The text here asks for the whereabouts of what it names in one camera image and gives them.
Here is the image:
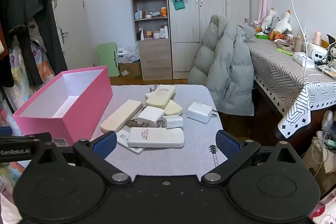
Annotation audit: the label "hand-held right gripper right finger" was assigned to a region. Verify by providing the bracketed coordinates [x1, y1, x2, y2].
[202, 130, 306, 186]

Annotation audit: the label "white desk appliance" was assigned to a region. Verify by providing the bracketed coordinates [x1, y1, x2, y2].
[307, 42, 331, 60]

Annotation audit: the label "white remote control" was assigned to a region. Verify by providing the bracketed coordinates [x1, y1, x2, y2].
[115, 130, 145, 154]
[155, 85, 176, 100]
[127, 127, 185, 148]

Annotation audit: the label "white cable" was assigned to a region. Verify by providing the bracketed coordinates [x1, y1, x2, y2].
[281, 0, 317, 81]

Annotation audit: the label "white door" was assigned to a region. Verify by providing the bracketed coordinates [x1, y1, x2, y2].
[51, 0, 95, 70]

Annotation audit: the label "small white charger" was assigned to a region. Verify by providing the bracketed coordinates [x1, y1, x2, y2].
[157, 115, 184, 129]

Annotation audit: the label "pink cardboard box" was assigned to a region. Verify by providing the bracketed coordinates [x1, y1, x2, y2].
[13, 66, 114, 146]

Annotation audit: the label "long cream remote control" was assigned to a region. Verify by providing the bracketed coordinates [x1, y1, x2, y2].
[100, 99, 143, 133]

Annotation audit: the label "pack of tissues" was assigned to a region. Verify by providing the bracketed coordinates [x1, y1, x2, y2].
[117, 46, 140, 63]

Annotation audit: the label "wooden shelf cabinet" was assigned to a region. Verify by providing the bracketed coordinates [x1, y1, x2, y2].
[129, 0, 173, 81]

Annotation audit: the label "patterned tablecloth desk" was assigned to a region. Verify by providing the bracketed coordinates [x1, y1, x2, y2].
[247, 37, 336, 138]

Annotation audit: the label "wooden wardrobe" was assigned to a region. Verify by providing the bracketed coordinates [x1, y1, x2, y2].
[165, 0, 250, 80]

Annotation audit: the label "dark hanging clothes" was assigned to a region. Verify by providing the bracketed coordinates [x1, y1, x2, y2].
[0, 0, 69, 89]

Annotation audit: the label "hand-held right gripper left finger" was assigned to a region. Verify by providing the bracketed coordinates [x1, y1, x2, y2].
[29, 131, 132, 186]

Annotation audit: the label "red garment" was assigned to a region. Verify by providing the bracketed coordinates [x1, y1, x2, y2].
[0, 27, 8, 58]

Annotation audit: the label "goose plush toy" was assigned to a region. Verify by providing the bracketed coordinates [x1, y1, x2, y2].
[261, 7, 279, 31]
[270, 10, 292, 40]

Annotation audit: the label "large white charger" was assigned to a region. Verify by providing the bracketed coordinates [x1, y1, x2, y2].
[187, 101, 218, 124]

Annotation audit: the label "grey-green puffer jacket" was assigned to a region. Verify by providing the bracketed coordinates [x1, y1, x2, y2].
[188, 15, 255, 116]

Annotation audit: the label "green folding table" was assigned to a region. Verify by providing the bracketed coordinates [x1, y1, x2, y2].
[95, 42, 121, 77]

